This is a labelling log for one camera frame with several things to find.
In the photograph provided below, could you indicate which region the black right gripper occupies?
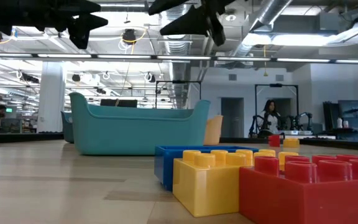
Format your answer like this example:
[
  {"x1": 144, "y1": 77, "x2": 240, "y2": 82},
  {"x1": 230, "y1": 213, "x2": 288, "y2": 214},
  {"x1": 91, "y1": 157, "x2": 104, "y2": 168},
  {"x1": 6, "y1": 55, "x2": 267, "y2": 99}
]
[{"x1": 147, "y1": 0, "x2": 237, "y2": 47}]

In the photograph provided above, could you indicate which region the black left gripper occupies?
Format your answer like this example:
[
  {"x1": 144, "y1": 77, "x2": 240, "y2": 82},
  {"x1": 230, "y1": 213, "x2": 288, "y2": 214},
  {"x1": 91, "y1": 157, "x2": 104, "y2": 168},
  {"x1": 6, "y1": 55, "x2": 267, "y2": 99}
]
[{"x1": 0, "y1": 0, "x2": 109, "y2": 50}]

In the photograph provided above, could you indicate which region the red toy building block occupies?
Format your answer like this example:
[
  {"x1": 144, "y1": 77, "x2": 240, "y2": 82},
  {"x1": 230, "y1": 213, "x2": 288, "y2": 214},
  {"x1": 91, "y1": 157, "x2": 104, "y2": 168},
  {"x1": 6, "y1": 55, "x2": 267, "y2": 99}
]
[
  {"x1": 239, "y1": 154, "x2": 358, "y2": 224},
  {"x1": 268, "y1": 134, "x2": 282, "y2": 148}
]

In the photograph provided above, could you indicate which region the yellow toy building block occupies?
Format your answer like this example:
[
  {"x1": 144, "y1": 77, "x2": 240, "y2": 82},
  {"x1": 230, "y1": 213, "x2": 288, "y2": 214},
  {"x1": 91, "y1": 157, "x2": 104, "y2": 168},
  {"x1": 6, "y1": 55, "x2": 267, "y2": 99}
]
[
  {"x1": 172, "y1": 149, "x2": 300, "y2": 218},
  {"x1": 283, "y1": 138, "x2": 301, "y2": 149}
]

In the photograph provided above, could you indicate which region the overhead LED light bar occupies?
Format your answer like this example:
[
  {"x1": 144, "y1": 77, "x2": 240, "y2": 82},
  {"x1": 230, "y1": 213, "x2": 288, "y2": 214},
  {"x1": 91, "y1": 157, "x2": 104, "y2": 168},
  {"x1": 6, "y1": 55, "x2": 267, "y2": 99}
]
[{"x1": 0, "y1": 52, "x2": 358, "y2": 65}]

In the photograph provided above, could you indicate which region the white building column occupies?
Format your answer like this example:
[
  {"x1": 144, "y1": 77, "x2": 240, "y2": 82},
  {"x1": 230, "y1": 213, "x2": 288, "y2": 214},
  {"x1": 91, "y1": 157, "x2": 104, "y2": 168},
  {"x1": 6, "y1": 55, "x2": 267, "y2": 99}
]
[{"x1": 37, "y1": 61, "x2": 67, "y2": 134}]

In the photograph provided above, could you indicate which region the slate blue plastic bin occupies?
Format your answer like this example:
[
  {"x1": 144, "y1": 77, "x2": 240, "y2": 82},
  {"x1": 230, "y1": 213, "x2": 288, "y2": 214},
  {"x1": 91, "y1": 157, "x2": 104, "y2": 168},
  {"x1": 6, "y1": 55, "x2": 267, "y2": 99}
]
[{"x1": 60, "y1": 111, "x2": 75, "y2": 144}]

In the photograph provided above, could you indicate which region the grey door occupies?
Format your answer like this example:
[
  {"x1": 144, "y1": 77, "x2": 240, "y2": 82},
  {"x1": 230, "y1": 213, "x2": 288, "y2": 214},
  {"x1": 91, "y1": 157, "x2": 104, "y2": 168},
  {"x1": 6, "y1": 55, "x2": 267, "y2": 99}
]
[{"x1": 221, "y1": 97, "x2": 245, "y2": 139}]

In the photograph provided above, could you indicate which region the teal plastic bin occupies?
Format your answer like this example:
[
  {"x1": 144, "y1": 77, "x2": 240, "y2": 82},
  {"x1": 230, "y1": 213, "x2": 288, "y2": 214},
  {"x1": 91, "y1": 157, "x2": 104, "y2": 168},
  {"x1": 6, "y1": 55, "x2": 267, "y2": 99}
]
[{"x1": 69, "y1": 91, "x2": 211, "y2": 156}]

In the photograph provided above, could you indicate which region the blue toy building block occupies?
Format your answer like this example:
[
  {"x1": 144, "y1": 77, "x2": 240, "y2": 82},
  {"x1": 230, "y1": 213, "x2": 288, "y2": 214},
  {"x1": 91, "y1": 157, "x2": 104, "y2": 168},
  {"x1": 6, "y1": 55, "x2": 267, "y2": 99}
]
[{"x1": 154, "y1": 145, "x2": 260, "y2": 192}]

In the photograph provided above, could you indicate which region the black overhead camera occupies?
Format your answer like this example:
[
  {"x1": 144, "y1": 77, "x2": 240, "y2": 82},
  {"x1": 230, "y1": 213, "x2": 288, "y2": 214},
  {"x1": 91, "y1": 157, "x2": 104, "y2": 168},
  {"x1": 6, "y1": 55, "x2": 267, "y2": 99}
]
[{"x1": 122, "y1": 28, "x2": 138, "y2": 45}]

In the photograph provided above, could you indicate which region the silver ventilation duct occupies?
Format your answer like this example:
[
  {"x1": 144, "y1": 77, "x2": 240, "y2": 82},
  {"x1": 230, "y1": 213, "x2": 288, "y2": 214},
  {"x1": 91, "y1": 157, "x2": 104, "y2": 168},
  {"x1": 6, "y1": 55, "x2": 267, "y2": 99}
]
[{"x1": 228, "y1": 0, "x2": 293, "y2": 60}]

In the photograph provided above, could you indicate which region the black background rig frame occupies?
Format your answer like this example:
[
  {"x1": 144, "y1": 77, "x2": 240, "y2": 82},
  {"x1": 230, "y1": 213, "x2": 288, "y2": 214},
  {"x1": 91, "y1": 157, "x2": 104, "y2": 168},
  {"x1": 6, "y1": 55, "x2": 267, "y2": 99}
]
[{"x1": 254, "y1": 83, "x2": 300, "y2": 131}]

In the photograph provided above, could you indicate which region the black aluminium table frame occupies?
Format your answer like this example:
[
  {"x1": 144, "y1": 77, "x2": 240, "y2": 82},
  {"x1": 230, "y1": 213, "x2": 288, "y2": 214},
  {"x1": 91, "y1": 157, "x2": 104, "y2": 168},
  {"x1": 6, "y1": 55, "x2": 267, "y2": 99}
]
[{"x1": 0, "y1": 132, "x2": 358, "y2": 152}]

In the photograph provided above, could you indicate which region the dark wall monitor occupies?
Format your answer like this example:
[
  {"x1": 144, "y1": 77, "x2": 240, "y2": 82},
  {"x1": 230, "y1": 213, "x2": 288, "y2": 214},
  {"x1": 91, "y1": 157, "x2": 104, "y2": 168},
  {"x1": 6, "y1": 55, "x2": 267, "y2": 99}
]
[{"x1": 337, "y1": 99, "x2": 358, "y2": 119}]

